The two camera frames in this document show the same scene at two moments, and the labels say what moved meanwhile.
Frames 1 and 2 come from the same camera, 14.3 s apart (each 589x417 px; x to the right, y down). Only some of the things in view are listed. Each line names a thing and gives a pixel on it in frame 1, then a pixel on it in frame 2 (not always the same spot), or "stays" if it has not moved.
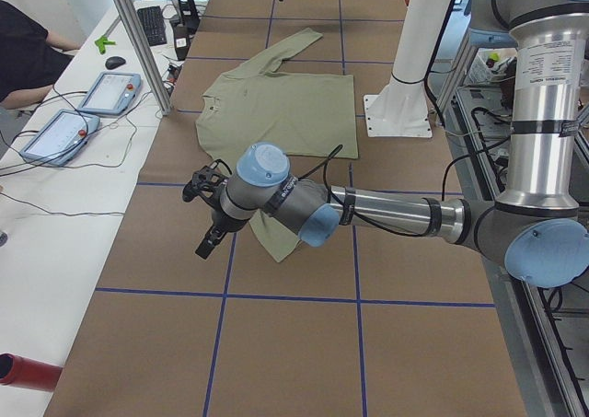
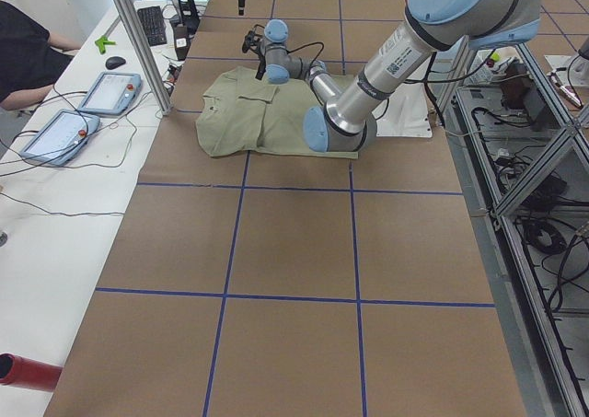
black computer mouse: x=113 y=62 stays
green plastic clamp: x=103 y=41 stays
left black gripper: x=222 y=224 → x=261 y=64
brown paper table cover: x=371 y=322 stays
